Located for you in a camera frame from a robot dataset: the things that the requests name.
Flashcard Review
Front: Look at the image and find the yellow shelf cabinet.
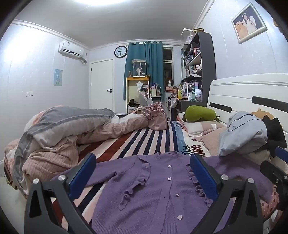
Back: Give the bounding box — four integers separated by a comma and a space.
125, 76, 150, 112

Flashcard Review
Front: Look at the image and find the white air conditioner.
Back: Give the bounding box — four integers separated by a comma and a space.
58, 40, 87, 62

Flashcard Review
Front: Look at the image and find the teal curtain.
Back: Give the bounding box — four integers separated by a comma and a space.
123, 41, 165, 107

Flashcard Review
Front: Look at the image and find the plain pink pillow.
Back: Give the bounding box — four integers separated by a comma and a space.
201, 126, 228, 156

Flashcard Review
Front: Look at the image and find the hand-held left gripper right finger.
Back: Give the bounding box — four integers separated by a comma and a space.
190, 154, 264, 234

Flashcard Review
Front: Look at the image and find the light blue jacket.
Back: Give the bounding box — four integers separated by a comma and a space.
219, 111, 269, 157

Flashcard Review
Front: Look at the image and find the orange plush toy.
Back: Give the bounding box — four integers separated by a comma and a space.
250, 108, 275, 120

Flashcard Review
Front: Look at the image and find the white framed photo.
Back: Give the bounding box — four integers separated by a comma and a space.
231, 2, 268, 44

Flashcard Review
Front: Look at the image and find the tall black shelf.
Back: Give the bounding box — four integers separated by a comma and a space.
181, 31, 217, 109

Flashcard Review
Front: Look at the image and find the green plush toy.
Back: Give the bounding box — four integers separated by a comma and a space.
183, 105, 220, 123

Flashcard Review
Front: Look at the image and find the pink polka-dot cloth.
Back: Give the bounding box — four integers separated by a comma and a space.
259, 186, 280, 217

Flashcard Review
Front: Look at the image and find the clear figure display case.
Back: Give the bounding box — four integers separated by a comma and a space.
131, 59, 148, 78

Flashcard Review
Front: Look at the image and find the pink and grey quilt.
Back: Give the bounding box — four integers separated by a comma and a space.
3, 105, 149, 198

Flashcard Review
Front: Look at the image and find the striped bed blanket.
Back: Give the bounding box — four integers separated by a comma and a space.
52, 120, 212, 226

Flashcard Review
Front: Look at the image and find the white bed headboard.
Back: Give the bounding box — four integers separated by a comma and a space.
206, 73, 288, 127

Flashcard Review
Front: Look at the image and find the white door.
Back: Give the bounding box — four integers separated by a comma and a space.
90, 59, 114, 113

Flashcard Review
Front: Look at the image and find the round black wall clock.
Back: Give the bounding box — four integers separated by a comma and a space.
114, 46, 128, 59

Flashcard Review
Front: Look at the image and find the window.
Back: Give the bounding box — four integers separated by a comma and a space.
162, 47, 173, 91

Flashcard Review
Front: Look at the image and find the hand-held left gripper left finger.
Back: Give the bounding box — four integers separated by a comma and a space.
24, 153, 97, 234

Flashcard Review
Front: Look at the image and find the purple knit cardigan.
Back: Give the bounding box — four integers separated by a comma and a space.
51, 151, 274, 234

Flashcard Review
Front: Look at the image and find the clear box on shelf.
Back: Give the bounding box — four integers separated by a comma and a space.
181, 28, 195, 45

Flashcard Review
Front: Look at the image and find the small wall poster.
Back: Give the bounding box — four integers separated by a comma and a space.
53, 69, 63, 86

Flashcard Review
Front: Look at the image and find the black cloth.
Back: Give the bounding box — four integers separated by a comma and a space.
262, 115, 288, 158

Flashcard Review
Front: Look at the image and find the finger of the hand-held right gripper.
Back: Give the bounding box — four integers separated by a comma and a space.
274, 146, 288, 159

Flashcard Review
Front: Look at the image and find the pink checked pillow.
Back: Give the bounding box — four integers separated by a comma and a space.
177, 112, 228, 137

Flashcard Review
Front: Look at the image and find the pink ruffled bag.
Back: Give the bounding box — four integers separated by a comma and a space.
132, 102, 168, 131

